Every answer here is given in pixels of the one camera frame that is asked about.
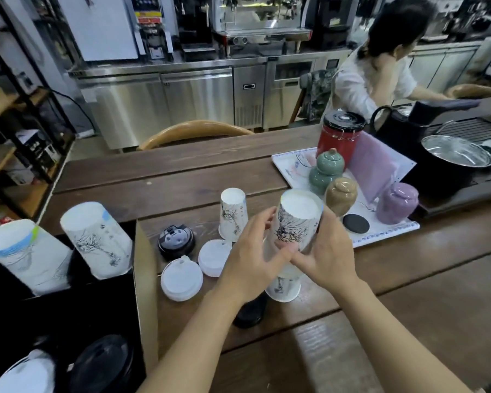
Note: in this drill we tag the person's right hand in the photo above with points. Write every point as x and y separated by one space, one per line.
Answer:
331 257

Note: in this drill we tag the person's left hand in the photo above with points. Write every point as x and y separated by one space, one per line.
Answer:
245 261

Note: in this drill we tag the person's right thumb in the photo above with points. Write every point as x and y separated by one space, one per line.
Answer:
302 259

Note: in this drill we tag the person's left thumb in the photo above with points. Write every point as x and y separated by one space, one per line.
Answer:
280 257

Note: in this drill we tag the printed white paper cup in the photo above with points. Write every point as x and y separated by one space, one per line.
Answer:
233 216
284 289
298 218

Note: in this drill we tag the person's right forearm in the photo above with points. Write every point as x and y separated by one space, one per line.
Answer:
392 343

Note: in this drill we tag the person's left forearm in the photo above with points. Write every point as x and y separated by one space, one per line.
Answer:
200 347

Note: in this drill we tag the black cup lid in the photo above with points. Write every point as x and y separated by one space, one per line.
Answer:
176 241
251 311

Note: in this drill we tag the black round coaster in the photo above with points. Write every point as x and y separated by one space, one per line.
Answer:
356 223

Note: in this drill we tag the white cup lid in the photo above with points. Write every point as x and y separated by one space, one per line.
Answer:
182 279
213 257

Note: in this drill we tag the tan ceramic jar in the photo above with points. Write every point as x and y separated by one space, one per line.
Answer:
341 196

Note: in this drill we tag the white rectangular tray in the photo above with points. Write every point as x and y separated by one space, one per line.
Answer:
376 229

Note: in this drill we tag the green ceramic jar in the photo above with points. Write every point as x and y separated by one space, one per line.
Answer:
326 171

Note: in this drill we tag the purple ceramic jar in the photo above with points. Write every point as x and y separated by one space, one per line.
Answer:
397 203

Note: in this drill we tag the purple pouch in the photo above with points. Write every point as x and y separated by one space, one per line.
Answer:
372 165

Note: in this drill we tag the red canister with black lid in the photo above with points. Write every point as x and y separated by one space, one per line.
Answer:
338 135

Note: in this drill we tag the brown cardboard box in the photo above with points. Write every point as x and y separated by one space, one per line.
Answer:
145 282

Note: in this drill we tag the wooden chair backrest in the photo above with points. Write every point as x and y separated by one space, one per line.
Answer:
194 132

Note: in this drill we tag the black kettle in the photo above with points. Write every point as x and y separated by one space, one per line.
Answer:
397 122

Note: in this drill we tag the patterned cloth on chair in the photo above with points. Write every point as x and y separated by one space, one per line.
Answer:
317 94

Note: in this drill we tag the dark tea tray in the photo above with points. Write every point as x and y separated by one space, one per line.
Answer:
458 180

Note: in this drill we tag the cup stack in clear sleeve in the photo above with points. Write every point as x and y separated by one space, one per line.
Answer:
96 239

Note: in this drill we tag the steel pot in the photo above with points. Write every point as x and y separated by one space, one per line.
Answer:
456 153

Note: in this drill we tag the stainless steel counter cabinet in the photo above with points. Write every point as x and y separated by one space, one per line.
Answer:
180 98

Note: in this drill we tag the stack of black lids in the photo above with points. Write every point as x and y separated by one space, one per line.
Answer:
102 368

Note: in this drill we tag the steel espresso machine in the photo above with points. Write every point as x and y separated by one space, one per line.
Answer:
255 20

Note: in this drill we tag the black coffee machine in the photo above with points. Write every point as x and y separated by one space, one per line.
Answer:
331 20

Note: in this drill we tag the cup stack in blue-striped sleeve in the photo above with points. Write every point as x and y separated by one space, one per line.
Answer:
24 253

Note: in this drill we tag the beverage dispenser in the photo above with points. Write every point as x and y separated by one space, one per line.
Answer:
151 26

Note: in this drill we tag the stack of white lids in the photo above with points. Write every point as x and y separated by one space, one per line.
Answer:
26 376

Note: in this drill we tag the black metal shelf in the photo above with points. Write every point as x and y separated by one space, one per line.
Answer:
20 118

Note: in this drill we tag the white board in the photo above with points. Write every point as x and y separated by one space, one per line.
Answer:
96 26

